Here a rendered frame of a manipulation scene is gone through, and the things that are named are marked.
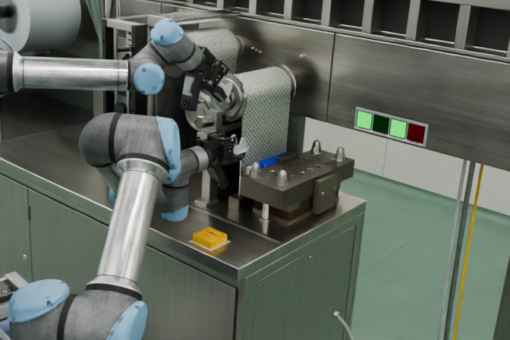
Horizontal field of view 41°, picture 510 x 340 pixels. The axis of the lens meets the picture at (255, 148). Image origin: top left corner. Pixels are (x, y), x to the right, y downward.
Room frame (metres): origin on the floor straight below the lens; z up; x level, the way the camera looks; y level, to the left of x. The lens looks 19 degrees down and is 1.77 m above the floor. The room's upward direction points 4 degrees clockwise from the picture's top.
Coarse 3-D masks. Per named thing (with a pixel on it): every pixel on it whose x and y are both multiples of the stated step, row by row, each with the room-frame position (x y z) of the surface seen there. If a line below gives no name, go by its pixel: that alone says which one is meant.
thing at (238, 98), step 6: (234, 84) 1.97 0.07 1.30; (234, 90) 1.97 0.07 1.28; (240, 90) 1.97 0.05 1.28; (240, 96) 1.96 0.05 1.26; (240, 102) 1.96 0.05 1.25; (216, 108) 2.02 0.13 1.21; (234, 108) 1.97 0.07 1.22; (240, 108) 1.97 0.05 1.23; (222, 114) 2.00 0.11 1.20; (228, 114) 1.98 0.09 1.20; (234, 114) 1.97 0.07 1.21
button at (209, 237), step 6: (210, 228) 1.75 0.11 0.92; (198, 234) 1.71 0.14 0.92; (204, 234) 1.71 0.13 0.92; (210, 234) 1.72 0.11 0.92; (216, 234) 1.72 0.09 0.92; (222, 234) 1.72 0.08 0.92; (198, 240) 1.70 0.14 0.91; (204, 240) 1.68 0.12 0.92; (210, 240) 1.68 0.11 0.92; (216, 240) 1.69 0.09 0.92; (222, 240) 1.71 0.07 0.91; (204, 246) 1.68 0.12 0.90; (210, 246) 1.67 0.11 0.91
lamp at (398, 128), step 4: (392, 120) 2.01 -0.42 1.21; (392, 124) 2.00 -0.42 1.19; (396, 124) 2.00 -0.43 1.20; (400, 124) 1.99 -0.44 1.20; (404, 124) 1.98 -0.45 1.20; (392, 128) 2.00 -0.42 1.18; (396, 128) 2.00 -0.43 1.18; (400, 128) 1.99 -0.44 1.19; (404, 128) 1.98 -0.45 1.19; (392, 132) 2.00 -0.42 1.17; (396, 132) 1.99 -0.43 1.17; (400, 132) 1.99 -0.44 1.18; (404, 132) 1.98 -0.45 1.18; (396, 136) 1.99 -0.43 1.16; (400, 136) 1.99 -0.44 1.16; (404, 136) 1.98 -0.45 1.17
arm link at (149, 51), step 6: (150, 42) 1.77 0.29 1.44; (144, 48) 1.76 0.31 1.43; (150, 48) 1.75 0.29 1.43; (138, 54) 1.75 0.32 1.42; (144, 54) 1.74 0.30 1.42; (150, 54) 1.74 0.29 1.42; (156, 54) 1.74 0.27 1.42; (132, 60) 1.75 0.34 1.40; (156, 60) 1.71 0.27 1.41; (162, 60) 1.75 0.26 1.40; (162, 66) 1.75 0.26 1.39
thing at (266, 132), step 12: (276, 108) 2.09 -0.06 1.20; (288, 108) 2.15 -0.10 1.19; (252, 120) 2.00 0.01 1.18; (264, 120) 2.05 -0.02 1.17; (276, 120) 2.10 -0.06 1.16; (252, 132) 2.00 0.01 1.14; (264, 132) 2.05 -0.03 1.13; (276, 132) 2.10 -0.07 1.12; (252, 144) 2.01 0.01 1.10; (264, 144) 2.05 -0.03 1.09; (276, 144) 2.11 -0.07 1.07; (252, 156) 2.01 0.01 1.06; (264, 156) 2.06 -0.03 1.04; (240, 168) 1.97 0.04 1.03
